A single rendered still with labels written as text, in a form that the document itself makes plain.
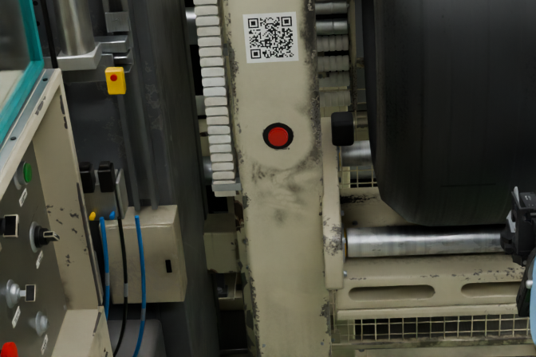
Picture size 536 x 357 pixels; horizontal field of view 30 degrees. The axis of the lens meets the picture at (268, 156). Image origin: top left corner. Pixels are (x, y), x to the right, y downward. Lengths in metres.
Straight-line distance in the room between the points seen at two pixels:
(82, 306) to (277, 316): 0.38
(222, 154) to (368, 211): 0.36
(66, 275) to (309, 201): 0.39
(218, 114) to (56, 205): 0.29
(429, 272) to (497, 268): 0.10
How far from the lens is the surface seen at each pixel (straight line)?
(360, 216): 1.78
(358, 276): 1.53
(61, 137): 1.32
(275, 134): 1.50
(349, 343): 2.26
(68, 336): 1.43
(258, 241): 1.60
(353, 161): 1.76
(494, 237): 1.54
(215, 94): 1.49
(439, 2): 1.24
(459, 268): 1.55
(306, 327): 1.71
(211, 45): 1.46
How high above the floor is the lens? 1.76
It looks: 29 degrees down
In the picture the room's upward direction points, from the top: 4 degrees counter-clockwise
